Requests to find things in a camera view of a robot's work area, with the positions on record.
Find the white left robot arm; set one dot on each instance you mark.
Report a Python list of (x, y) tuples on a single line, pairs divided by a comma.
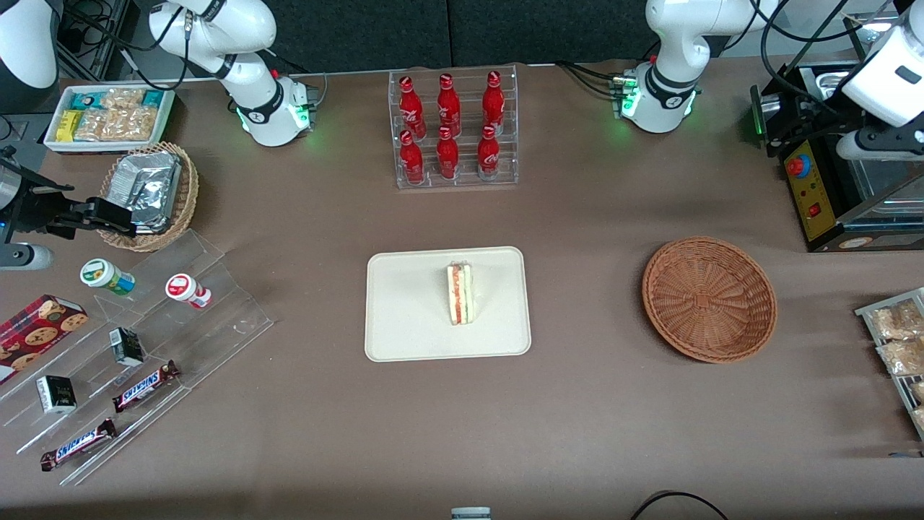
[(668, 43)]

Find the cream plastic tray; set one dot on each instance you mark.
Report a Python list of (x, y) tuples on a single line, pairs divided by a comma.
[(411, 303)]

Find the black food warmer case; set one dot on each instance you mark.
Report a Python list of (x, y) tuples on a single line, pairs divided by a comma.
[(812, 195)]

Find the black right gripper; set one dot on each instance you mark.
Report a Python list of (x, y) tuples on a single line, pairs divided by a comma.
[(35, 207)]

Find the light wicker basket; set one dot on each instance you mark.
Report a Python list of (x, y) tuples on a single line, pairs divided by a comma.
[(184, 195)]

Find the brown wicker basket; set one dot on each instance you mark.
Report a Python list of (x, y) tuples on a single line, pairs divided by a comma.
[(707, 300)]

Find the white snack box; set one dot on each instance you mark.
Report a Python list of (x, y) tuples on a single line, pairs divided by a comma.
[(108, 146)]

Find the silver foil packet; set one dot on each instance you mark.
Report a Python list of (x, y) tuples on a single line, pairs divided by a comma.
[(148, 188)]

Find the red cookie box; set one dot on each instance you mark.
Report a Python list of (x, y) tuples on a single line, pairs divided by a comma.
[(40, 336)]

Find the small black carton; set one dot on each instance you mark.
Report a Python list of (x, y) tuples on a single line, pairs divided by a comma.
[(127, 347), (56, 394)]

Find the red lid cup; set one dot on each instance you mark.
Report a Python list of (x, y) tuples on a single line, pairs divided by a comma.
[(184, 289)]

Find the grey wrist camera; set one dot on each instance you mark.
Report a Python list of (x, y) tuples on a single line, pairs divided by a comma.
[(881, 146), (25, 257)]

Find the clear acrylic bottle rack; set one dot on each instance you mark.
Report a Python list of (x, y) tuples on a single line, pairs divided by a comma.
[(465, 180)]

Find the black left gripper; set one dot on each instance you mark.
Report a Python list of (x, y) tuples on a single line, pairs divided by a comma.
[(800, 115)]

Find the red cola bottle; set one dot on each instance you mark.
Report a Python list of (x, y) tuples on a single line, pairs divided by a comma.
[(448, 107), (411, 162), (494, 102), (447, 157), (411, 108), (489, 155)]

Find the clear acrylic stepped display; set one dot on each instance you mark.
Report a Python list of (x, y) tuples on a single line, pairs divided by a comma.
[(209, 332)]

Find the green lid cup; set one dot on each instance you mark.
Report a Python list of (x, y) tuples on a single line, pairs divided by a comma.
[(105, 276)]

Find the clear bag of pastries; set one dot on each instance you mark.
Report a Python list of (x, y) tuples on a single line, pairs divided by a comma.
[(895, 321), (902, 357)]

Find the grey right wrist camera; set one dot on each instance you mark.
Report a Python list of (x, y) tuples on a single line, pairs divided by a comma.
[(25, 257)]

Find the yellow snack bar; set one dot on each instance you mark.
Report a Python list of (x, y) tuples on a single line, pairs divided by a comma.
[(68, 126)]

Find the triangular sandwich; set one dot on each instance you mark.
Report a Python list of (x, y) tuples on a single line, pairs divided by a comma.
[(460, 292)]

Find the snickers chocolate bar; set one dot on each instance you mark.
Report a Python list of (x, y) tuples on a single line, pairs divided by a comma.
[(78, 445), (144, 386)]

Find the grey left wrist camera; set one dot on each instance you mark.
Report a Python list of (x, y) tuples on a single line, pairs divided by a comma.
[(881, 146)]

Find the clear bag of crackers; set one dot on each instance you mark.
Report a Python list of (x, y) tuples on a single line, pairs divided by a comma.
[(131, 124), (121, 98), (90, 125)]

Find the grey snack rack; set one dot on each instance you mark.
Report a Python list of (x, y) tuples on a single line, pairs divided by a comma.
[(877, 312)]

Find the teal snack packet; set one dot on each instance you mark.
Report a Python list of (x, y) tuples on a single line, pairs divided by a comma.
[(152, 98), (84, 101)]

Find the steel warmer pan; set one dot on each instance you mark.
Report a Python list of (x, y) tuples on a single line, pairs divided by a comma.
[(884, 180), (834, 81)]

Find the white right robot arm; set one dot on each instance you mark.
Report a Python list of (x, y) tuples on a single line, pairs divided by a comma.
[(238, 72)]

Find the grey device edge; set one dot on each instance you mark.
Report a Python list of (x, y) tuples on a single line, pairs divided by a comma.
[(471, 513)]

